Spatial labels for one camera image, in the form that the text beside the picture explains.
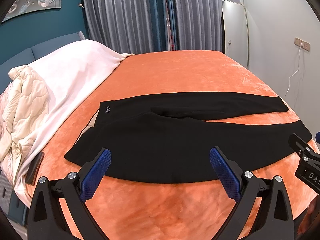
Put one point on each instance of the wall power outlet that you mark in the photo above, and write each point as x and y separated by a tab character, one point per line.
302	44

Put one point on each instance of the white blanket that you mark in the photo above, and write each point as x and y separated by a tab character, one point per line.
71	73

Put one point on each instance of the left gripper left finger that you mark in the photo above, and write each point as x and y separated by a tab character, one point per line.
46	218

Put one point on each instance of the orange plush bed cover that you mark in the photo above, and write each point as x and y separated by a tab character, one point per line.
128	210

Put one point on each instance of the black pants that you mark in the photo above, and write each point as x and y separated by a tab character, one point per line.
167	138

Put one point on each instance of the person's right hand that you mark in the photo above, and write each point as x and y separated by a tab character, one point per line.
304	225

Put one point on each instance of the blue upholstered headboard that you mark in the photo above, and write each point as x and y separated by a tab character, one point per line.
34	53

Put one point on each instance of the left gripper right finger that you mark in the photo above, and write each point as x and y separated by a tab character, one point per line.
274	219

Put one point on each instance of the framed wall picture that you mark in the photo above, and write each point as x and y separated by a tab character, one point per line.
21	7

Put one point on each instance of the grey curtains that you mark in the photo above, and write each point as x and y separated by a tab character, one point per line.
144	26

